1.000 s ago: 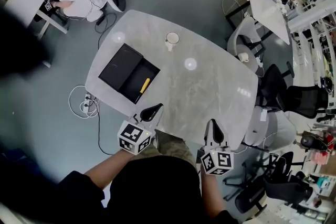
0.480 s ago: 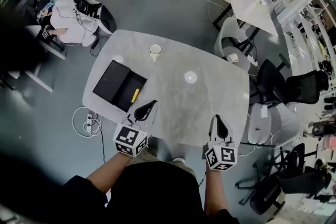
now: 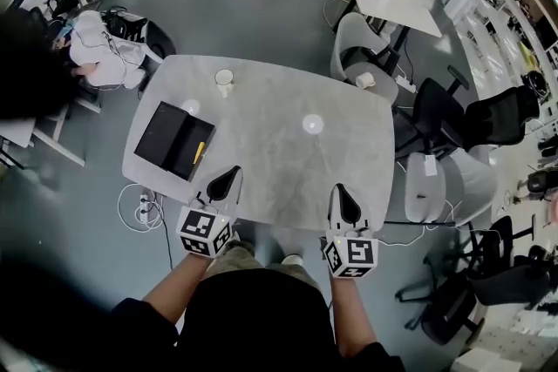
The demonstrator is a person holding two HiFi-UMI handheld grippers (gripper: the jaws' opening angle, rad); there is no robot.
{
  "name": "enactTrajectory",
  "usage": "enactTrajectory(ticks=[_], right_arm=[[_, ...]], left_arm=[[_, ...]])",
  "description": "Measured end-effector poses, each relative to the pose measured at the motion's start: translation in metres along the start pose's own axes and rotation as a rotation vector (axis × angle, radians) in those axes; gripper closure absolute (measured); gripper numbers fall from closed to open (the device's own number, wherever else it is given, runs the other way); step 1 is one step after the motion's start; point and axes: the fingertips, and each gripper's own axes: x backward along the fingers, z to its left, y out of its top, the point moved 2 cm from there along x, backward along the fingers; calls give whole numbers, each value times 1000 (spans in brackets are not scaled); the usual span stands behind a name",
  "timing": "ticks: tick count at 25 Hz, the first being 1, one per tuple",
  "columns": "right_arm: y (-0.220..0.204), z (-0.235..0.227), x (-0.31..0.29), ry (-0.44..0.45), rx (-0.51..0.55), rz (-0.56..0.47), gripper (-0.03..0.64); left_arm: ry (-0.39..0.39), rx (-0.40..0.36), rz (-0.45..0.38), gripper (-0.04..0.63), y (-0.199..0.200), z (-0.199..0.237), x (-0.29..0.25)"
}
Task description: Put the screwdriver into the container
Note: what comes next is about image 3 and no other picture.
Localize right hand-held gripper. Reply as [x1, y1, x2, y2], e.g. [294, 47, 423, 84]
[322, 184, 379, 279]

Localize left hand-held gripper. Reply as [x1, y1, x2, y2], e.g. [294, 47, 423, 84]
[175, 165, 243, 260]

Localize black box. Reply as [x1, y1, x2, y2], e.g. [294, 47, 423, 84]
[133, 100, 218, 183]

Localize person's left forearm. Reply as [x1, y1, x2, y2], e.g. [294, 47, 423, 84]
[141, 252, 214, 326]

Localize person's right forearm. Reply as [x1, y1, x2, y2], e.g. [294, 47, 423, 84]
[329, 274, 378, 358]

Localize person's olive trousers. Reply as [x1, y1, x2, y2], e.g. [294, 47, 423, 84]
[204, 239, 323, 291]

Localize white power strip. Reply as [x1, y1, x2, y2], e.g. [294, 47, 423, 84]
[394, 75, 418, 93]
[138, 193, 152, 223]

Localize white cup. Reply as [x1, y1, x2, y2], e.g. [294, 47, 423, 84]
[214, 68, 236, 98]

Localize grey shell chair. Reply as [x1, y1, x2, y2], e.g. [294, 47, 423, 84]
[330, 11, 400, 105]
[403, 145, 499, 228]

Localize person's black shirt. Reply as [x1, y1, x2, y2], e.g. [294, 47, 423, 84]
[108, 267, 406, 372]

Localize black mesh office chair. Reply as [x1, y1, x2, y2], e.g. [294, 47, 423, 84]
[393, 64, 541, 165]
[396, 215, 551, 346]

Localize white mug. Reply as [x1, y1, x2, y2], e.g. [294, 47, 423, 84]
[355, 71, 377, 90]

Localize black and white chair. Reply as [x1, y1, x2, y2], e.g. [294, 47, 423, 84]
[102, 6, 178, 71]

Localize white desk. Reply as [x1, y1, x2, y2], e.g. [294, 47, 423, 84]
[0, 104, 101, 169]

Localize white marble table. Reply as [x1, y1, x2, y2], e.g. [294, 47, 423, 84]
[341, 0, 445, 57]

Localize thin black cable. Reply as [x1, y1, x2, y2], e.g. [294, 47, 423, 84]
[152, 191, 175, 271]

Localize coiled white cable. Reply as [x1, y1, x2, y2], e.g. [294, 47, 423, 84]
[117, 182, 166, 234]

